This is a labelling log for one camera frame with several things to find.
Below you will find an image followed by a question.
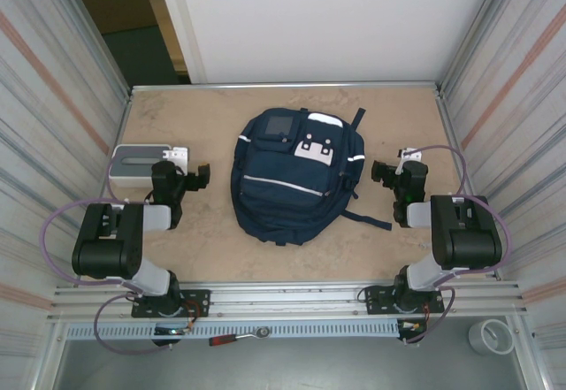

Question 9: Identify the white grey tissue box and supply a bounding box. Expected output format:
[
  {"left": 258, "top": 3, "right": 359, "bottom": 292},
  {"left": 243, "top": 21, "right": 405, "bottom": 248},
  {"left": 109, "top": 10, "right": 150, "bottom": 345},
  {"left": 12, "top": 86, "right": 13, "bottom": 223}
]
[{"left": 108, "top": 143, "right": 176, "bottom": 189}]

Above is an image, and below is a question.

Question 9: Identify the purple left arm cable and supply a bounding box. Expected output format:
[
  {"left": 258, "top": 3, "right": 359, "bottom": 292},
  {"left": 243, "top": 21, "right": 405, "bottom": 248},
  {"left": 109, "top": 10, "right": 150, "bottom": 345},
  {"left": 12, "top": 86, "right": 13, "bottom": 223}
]
[{"left": 41, "top": 159, "right": 178, "bottom": 354}]

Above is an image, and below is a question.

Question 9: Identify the red handled ratchet wrench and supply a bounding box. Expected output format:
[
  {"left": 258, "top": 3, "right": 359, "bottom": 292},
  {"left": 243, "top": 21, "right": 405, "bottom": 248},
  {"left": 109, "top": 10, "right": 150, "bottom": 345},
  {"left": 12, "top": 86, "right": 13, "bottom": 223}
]
[{"left": 208, "top": 326, "right": 272, "bottom": 347}]

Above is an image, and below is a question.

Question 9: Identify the slotted grey cable tray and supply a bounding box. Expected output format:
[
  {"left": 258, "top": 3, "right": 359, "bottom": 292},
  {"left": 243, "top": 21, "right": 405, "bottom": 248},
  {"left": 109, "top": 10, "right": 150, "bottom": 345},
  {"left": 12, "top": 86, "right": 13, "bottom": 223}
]
[{"left": 65, "top": 321, "right": 402, "bottom": 340}]

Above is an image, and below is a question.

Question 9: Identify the aluminium mounting rail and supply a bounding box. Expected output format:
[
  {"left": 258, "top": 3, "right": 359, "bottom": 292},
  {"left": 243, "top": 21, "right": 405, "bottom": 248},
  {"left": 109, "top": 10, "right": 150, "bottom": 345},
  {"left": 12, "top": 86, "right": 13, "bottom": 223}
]
[{"left": 52, "top": 279, "right": 530, "bottom": 320}]

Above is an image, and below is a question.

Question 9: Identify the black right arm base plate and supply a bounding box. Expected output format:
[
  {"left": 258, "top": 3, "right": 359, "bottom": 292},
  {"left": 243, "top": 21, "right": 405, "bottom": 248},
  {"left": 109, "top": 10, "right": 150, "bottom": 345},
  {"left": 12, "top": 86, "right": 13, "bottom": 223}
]
[{"left": 363, "top": 286, "right": 443, "bottom": 316}]

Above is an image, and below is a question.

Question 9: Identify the aluminium table edge rail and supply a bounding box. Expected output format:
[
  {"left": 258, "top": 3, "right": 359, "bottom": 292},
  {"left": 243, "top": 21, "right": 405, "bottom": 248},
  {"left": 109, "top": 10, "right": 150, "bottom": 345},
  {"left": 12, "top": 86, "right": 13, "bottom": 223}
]
[{"left": 130, "top": 81, "right": 443, "bottom": 97}]

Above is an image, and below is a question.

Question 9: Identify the small circuit board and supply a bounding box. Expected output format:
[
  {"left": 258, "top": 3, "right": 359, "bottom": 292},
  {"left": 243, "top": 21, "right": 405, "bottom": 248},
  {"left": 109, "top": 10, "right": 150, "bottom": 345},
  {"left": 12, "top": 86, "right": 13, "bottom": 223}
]
[{"left": 153, "top": 325, "right": 192, "bottom": 337}]

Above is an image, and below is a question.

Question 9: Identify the navy blue backpack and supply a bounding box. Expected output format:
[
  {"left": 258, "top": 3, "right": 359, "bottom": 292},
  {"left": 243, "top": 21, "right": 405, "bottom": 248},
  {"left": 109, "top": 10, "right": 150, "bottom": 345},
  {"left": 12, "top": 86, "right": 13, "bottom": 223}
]
[{"left": 229, "top": 106, "right": 394, "bottom": 248}]

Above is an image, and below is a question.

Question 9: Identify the grey tape roll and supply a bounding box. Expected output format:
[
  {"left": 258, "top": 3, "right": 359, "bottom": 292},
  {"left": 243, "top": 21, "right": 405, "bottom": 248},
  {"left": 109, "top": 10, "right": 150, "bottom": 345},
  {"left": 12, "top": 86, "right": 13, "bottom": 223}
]
[{"left": 468, "top": 318, "right": 515, "bottom": 356}]

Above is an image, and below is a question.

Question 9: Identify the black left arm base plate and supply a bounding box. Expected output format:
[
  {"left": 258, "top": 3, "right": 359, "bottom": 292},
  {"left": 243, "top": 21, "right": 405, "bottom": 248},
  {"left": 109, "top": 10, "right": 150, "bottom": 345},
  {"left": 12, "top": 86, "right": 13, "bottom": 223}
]
[{"left": 131, "top": 288, "right": 211, "bottom": 319}]

